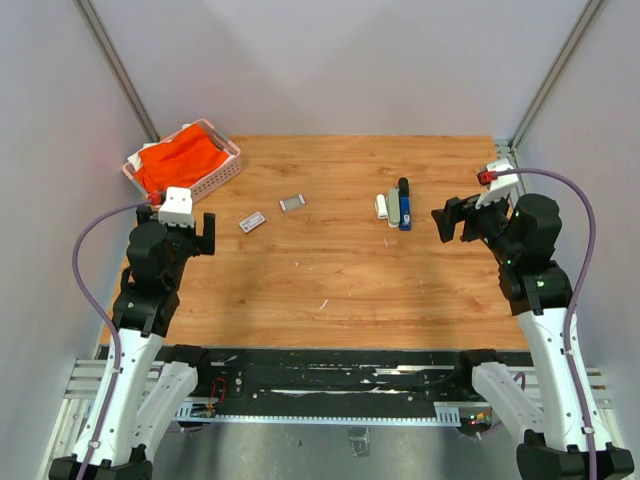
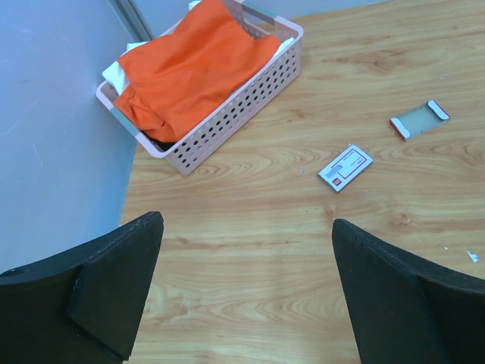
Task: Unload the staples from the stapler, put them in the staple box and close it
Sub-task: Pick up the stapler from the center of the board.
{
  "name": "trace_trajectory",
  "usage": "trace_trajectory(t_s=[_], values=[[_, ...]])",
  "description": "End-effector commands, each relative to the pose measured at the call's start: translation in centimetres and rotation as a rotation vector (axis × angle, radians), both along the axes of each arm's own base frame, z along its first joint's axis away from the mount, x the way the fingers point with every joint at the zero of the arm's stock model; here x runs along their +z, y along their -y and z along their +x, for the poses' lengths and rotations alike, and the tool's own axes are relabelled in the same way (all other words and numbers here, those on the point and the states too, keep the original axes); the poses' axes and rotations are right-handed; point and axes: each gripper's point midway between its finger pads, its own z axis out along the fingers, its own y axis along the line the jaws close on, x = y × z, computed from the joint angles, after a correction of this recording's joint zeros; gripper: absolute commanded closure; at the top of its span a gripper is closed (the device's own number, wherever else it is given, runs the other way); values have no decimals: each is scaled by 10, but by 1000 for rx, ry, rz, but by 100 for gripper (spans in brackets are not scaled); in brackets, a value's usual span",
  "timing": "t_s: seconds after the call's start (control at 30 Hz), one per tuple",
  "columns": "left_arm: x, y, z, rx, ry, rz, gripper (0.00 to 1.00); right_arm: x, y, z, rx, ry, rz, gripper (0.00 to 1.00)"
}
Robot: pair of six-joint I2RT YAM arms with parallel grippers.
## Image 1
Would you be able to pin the orange cloth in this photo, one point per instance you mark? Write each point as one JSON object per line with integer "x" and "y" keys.
{"x": 180, "y": 162}

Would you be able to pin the aluminium frame post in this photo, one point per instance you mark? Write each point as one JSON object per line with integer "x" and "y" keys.
{"x": 584, "y": 22}
{"x": 96, "y": 27}

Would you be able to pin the left aluminium frame post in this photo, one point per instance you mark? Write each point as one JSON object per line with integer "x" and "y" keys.
{"x": 96, "y": 27}

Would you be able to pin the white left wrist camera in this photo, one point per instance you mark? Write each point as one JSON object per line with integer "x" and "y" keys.
{"x": 177, "y": 208}

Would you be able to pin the right aluminium frame post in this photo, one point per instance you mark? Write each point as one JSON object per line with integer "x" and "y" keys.
{"x": 584, "y": 22}

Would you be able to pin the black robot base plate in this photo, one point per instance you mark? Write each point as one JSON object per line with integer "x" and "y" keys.
{"x": 337, "y": 382}

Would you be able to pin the grey white stapler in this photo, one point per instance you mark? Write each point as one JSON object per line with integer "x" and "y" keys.
{"x": 393, "y": 208}

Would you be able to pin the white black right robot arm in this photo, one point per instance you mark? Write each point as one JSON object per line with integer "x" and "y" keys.
{"x": 562, "y": 436}

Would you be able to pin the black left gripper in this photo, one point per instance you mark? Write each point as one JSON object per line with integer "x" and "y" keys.
{"x": 200, "y": 244}

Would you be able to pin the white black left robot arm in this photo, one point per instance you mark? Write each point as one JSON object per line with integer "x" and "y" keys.
{"x": 126, "y": 424}

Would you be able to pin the grey slotted cable duct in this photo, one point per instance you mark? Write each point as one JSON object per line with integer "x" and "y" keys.
{"x": 444, "y": 416}

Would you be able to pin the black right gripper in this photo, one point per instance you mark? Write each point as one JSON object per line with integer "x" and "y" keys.
{"x": 446, "y": 217}

